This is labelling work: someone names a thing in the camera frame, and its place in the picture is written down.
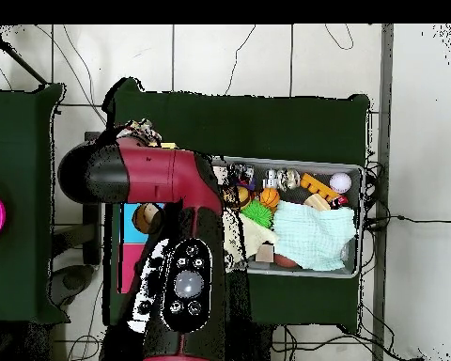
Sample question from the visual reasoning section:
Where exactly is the cream waffle cloth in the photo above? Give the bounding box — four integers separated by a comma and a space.
223, 210, 279, 270

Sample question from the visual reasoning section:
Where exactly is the black cable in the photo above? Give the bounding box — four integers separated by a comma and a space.
364, 212, 451, 227

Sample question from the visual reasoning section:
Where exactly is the black tripod leg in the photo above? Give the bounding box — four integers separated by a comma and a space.
0, 24, 49, 86

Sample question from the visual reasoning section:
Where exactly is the mint green waffle cloth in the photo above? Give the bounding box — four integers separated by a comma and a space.
272, 199, 358, 272

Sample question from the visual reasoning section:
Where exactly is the grey metal bar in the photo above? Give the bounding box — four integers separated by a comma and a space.
371, 24, 396, 361

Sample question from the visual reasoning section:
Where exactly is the orange toy basketball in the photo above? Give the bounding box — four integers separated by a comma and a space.
257, 186, 282, 209

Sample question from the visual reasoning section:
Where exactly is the wooden box with three holes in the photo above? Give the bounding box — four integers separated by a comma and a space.
117, 141, 179, 295

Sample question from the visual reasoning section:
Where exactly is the dark green tablecloth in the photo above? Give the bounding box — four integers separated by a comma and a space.
102, 77, 372, 332
0, 83, 70, 325

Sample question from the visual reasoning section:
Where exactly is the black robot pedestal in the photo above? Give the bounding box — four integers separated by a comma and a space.
247, 322, 274, 361

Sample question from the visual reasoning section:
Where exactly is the hamburger toy ball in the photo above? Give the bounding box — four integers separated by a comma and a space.
223, 185, 253, 211

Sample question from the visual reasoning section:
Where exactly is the colourful polka dot cloth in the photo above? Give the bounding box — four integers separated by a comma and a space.
116, 118, 163, 148

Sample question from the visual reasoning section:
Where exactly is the shallow mesh bin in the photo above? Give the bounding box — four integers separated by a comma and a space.
211, 155, 365, 279

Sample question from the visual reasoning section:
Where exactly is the green spiky rubber ball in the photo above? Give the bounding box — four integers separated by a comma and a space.
241, 198, 275, 229

